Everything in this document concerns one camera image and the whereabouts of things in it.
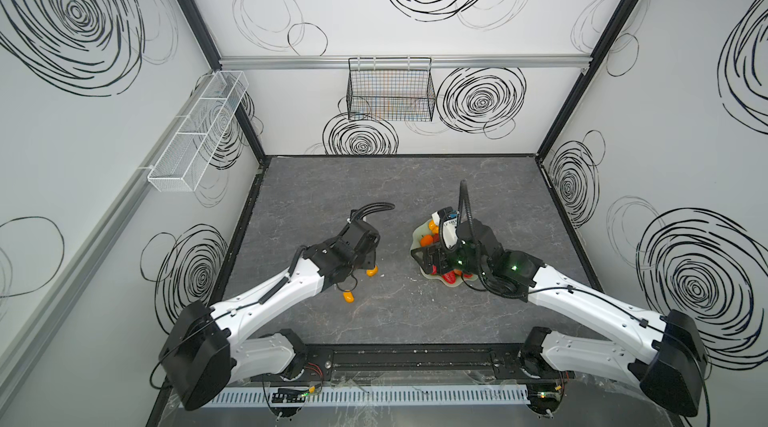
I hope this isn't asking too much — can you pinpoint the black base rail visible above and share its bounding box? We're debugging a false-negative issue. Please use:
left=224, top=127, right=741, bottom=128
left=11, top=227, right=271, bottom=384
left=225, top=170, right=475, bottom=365
left=302, top=343, right=581, bottom=383

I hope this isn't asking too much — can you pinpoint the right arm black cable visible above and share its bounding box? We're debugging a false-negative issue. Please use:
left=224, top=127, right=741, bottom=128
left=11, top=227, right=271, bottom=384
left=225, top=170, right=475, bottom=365
left=455, top=179, right=529, bottom=299

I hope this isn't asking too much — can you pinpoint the light green wavy fruit bowl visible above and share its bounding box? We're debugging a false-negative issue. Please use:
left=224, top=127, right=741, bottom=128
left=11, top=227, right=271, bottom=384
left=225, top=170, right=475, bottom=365
left=410, top=213, right=478, bottom=288

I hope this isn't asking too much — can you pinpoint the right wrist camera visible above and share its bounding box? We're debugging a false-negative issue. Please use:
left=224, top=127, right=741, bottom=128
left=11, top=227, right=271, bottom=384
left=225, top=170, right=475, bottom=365
left=432, top=207, right=458, bottom=250

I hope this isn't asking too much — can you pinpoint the white slotted cable duct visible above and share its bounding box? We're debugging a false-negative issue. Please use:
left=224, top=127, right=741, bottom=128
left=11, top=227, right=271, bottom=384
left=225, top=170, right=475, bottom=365
left=205, top=384, right=530, bottom=408

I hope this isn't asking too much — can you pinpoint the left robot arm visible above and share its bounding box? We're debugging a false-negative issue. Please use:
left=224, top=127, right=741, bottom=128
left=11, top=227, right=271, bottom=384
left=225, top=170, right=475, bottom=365
left=158, top=219, right=380, bottom=411

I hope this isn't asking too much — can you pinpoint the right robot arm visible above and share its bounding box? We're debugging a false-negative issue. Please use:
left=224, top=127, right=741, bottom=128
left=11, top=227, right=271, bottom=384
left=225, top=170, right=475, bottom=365
left=411, top=220, right=709, bottom=418

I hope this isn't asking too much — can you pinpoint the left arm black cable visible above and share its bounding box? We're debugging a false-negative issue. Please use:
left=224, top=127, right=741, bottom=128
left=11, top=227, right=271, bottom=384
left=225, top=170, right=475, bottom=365
left=349, top=201, right=397, bottom=225

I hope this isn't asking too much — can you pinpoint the black wire wall basket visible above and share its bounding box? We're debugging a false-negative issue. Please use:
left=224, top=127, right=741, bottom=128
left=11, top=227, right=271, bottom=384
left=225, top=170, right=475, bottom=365
left=345, top=56, right=437, bottom=122

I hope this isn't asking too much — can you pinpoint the white mesh wall shelf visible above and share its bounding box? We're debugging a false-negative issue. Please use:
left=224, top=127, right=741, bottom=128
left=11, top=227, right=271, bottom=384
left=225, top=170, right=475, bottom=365
left=147, top=70, right=249, bottom=193

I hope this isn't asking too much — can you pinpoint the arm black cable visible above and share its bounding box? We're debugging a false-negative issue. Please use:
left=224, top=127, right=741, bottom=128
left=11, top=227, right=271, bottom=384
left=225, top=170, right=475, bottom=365
left=455, top=179, right=529, bottom=299
left=349, top=201, right=397, bottom=225

